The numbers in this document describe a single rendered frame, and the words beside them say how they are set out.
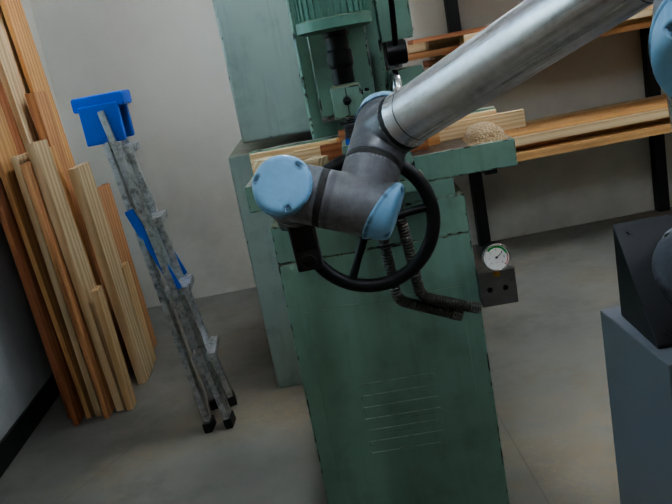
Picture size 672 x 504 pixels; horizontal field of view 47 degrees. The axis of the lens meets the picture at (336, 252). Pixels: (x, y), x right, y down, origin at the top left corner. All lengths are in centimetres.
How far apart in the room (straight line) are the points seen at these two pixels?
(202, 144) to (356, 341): 252
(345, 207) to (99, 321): 203
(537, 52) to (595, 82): 343
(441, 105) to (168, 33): 316
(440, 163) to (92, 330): 170
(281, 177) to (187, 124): 305
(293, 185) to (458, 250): 71
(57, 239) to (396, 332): 154
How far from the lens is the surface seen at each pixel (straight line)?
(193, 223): 424
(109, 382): 307
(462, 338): 182
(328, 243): 174
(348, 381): 184
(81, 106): 254
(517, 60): 101
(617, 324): 159
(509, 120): 189
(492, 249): 171
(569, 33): 97
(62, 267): 294
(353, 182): 113
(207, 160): 417
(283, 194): 112
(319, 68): 194
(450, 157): 172
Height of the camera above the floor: 114
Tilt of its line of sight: 14 degrees down
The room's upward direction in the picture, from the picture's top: 11 degrees counter-clockwise
